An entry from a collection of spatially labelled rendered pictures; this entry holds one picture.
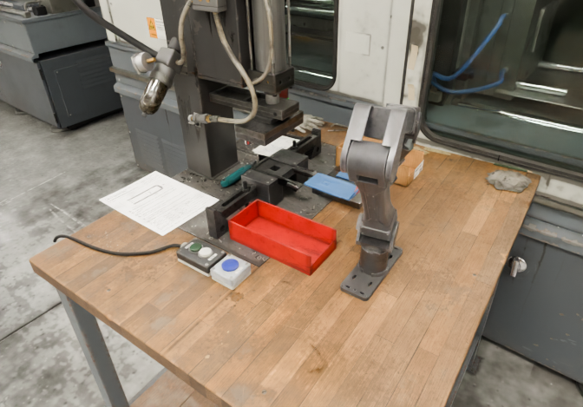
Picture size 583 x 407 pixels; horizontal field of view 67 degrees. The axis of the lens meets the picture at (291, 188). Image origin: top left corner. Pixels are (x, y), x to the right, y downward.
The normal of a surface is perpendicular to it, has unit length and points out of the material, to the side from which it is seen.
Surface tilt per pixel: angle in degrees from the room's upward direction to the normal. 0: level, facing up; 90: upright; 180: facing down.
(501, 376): 0
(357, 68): 90
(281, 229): 0
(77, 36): 90
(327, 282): 0
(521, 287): 90
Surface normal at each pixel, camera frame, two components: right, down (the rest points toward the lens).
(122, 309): -0.02, -0.84
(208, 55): -0.57, 0.45
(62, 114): 0.78, 0.32
